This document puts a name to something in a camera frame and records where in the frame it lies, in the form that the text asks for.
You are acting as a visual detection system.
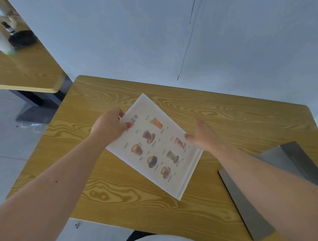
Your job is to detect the person's left hand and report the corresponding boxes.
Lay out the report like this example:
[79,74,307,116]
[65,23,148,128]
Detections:
[91,107,134,149]

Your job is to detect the person's right hand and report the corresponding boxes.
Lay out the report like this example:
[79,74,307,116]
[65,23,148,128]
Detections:
[185,119,225,155]

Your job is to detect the white drinks menu sheet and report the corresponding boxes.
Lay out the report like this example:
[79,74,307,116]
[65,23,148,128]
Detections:
[106,93,204,201]

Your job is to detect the person's right forearm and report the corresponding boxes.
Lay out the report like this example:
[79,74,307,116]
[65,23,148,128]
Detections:
[213,144,318,241]

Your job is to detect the person's left forearm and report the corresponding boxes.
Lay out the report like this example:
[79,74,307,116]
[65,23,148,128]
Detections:
[0,133,110,241]

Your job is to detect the grey metal tray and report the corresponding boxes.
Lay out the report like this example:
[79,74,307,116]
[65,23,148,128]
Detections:
[218,141,318,241]

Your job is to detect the clear plastic wrap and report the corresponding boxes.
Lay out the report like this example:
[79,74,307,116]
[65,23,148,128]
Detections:
[21,121,48,133]

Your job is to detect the black table base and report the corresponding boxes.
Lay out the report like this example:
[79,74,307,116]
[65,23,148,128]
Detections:
[9,75,73,122]

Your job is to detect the black stool leg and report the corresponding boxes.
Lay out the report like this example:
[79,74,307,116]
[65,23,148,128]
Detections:
[126,230,156,241]

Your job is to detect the black round pan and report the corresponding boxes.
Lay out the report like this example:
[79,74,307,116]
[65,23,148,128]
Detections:
[9,30,38,48]

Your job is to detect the white bottle with green base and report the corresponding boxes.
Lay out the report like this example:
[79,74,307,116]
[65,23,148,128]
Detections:
[0,32,16,55]

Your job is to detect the black and white striped bottle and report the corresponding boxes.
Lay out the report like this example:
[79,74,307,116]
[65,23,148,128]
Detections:
[1,21,16,35]

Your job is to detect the black wall cable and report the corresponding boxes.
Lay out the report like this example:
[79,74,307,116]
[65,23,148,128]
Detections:
[177,0,196,81]

